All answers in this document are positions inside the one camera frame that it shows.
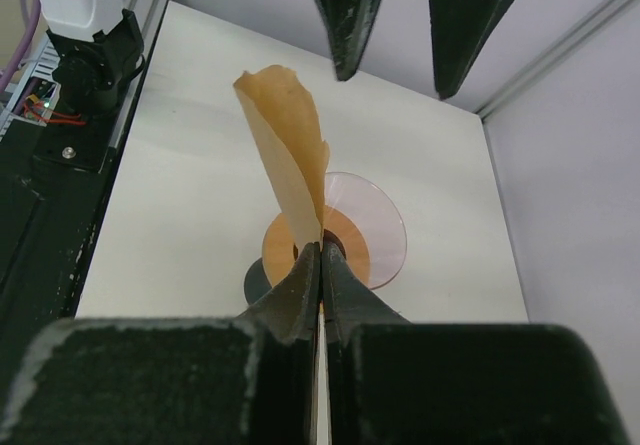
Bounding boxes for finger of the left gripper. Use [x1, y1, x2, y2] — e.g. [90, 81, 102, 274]
[314, 0, 382, 82]
[429, 0, 515, 100]

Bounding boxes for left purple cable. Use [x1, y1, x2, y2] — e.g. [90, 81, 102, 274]
[0, 0, 42, 97]

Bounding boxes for brown paper coffee filter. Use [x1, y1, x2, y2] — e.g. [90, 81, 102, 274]
[233, 65, 330, 248]

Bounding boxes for wooden dripper ring holder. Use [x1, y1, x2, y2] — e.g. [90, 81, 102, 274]
[261, 207, 375, 289]

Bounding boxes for grey slotted cable duct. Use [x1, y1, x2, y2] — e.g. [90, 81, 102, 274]
[1, 38, 59, 135]

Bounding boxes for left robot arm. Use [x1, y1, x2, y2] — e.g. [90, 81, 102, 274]
[40, 0, 515, 115]

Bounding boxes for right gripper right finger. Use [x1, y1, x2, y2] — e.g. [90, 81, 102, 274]
[321, 244, 630, 444]

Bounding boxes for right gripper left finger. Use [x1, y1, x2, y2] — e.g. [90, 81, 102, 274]
[1, 244, 320, 444]

